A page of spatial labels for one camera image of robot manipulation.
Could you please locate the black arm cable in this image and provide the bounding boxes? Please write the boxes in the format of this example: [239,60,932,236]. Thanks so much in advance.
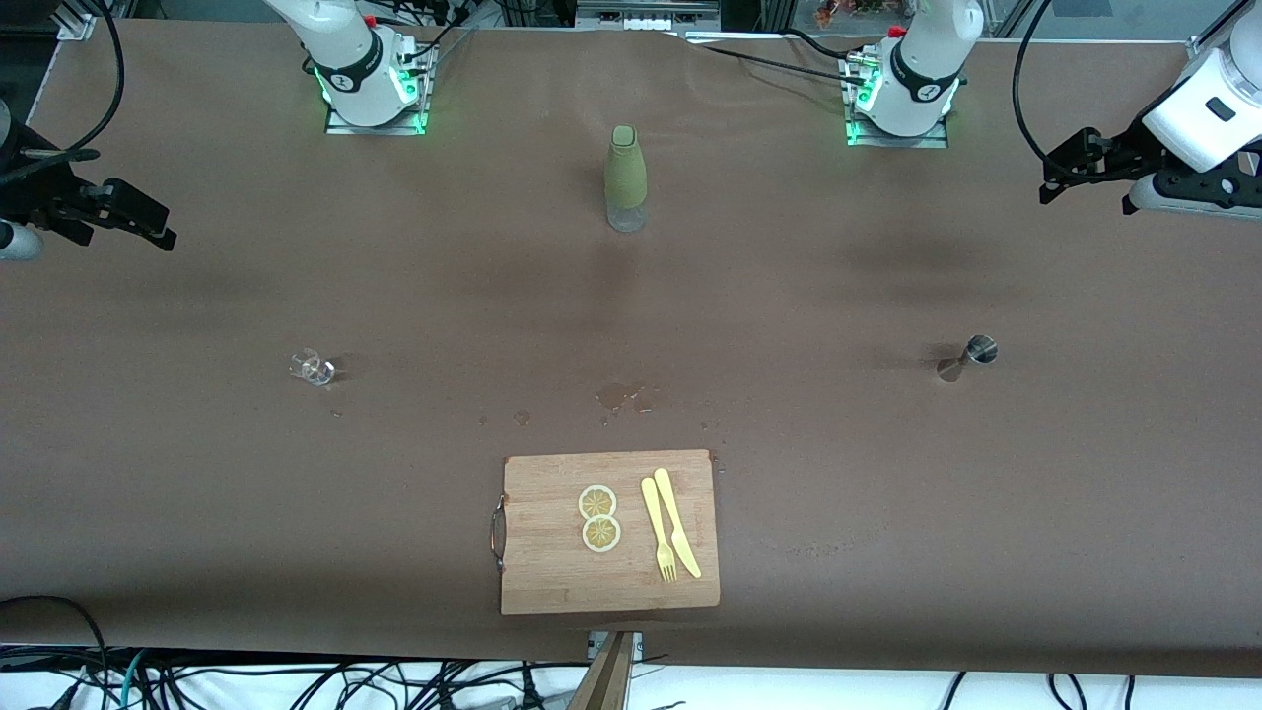
[1014,0,1061,164]
[20,0,127,161]

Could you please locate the aluminium frame corner profile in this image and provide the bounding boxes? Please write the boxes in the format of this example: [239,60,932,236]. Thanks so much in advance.
[1188,0,1262,62]
[54,0,102,42]

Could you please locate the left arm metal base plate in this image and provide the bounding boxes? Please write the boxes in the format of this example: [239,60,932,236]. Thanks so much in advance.
[844,54,950,149]

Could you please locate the teal cable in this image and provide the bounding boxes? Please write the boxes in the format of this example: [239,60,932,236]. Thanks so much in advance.
[116,651,151,710]

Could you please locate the yellow plastic fork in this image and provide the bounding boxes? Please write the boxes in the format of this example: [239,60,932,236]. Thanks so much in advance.
[641,477,678,584]

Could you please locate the steel jigger measuring cup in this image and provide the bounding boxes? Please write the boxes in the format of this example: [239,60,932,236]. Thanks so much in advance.
[937,334,999,383]

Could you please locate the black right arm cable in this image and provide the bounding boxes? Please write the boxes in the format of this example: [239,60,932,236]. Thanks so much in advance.
[20,0,127,161]

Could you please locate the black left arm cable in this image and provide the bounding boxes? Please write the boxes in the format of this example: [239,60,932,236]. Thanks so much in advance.
[1014,0,1061,164]

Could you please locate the green sleeved glass bottle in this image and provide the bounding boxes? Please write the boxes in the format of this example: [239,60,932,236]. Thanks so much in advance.
[603,124,649,234]

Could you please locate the yellow plastic knife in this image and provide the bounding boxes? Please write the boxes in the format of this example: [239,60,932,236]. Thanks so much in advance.
[654,468,703,580]

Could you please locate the brown table cover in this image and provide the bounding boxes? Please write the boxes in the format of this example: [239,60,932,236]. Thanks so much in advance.
[0,18,1262,681]

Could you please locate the wooden beam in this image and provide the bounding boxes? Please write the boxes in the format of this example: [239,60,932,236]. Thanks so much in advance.
[567,631,637,710]

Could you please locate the black base power cable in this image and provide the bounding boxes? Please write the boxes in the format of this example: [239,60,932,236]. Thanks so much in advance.
[680,28,874,88]

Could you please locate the clear glass cup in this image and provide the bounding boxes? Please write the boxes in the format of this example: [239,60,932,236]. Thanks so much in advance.
[289,348,336,388]

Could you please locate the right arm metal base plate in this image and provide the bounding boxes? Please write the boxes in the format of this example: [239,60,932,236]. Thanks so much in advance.
[325,39,429,136]

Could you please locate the black looped cable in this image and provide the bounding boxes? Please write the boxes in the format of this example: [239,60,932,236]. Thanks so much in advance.
[0,595,111,710]

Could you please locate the wooden cutting board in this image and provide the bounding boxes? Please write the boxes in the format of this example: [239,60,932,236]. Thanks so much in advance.
[490,449,722,617]

